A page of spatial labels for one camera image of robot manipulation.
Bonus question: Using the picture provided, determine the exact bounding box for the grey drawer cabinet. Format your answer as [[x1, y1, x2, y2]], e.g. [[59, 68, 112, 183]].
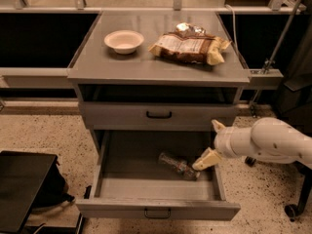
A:
[[68, 10, 250, 147]]

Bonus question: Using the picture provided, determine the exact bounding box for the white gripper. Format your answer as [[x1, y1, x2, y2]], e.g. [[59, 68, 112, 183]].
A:
[[192, 119, 253, 171]]

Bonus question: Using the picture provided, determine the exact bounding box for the brown yellow chip bag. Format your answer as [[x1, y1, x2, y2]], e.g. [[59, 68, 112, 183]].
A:
[[148, 22, 231, 65]]

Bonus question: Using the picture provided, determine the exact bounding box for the metal diagonal rod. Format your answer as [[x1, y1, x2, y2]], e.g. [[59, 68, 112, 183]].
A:
[[249, 0, 302, 117]]

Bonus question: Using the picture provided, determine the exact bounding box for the white paper bowl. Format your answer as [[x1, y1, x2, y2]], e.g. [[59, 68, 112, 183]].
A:
[[104, 30, 144, 55]]

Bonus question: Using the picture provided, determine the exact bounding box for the closed grey upper drawer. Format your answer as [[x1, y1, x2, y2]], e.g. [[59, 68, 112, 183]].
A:
[[79, 102, 238, 132]]

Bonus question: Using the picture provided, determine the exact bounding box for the clear plastic water bottle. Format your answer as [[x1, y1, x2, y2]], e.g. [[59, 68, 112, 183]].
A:
[[158, 152, 200, 180]]

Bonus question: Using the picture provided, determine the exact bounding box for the white cable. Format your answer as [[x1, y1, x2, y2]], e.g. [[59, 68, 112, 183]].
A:
[[224, 4, 242, 59]]

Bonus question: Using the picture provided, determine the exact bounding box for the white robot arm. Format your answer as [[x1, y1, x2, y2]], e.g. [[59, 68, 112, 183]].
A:
[[192, 117, 312, 171]]

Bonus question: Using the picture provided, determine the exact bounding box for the open grey lower drawer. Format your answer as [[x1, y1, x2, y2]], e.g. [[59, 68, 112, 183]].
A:
[[76, 131, 240, 220]]

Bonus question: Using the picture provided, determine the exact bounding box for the black drawer handle upper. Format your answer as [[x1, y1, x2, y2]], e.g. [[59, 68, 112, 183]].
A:
[[145, 111, 173, 119]]

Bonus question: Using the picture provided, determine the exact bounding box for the black drawer handle lower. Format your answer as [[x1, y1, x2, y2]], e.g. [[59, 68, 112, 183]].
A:
[[144, 209, 171, 219]]

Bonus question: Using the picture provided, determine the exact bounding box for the black drawer handle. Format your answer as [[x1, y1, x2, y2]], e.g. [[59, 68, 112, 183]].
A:
[[145, 111, 173, 119], [144, 209, 171, 219]]

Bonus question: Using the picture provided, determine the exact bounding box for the black office chair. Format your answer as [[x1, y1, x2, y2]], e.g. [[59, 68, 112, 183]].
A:
[[245, 81, 312, 222]]

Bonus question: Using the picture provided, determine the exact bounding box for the black box at left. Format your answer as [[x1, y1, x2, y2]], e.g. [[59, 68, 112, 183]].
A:
[[0, 151, 74, 234]]

